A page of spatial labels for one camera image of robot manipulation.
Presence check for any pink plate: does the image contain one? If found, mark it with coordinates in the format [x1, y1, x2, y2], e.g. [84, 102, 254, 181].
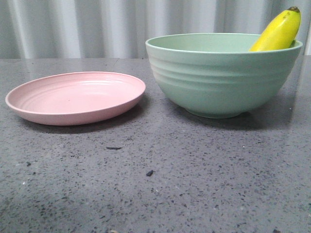
[5, 71, 146, 126]

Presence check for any green ribbed bowl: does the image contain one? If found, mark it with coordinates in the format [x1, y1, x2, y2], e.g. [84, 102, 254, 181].
[146, 33, 302, 118]

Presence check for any yellow banana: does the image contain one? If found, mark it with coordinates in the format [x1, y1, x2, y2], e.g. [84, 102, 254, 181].
[250, 6, 301, 51]

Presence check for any small black debris chip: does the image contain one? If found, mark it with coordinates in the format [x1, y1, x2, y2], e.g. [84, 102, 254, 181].
[146, 170, 154, 177]

